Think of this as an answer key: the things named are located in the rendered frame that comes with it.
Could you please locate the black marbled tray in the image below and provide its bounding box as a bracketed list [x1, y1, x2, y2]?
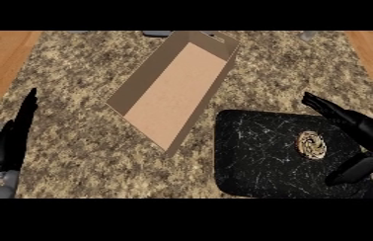
[213, 109, 373, 200]

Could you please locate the swirled frosted cupcake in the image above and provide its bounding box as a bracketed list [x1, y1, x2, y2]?
[297, 129, 328, 160]

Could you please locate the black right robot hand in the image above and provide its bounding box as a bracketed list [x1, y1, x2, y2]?
[301, 91, 373, 188]

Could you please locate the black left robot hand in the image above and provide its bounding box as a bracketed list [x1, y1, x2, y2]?
[0, 87, 40, 174]

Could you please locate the grey flat object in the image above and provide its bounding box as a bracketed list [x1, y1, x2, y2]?
[142, 31, 174, 39]

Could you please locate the open cardboard box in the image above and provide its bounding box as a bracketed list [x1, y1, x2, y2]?
[105, 31, 242, 158]

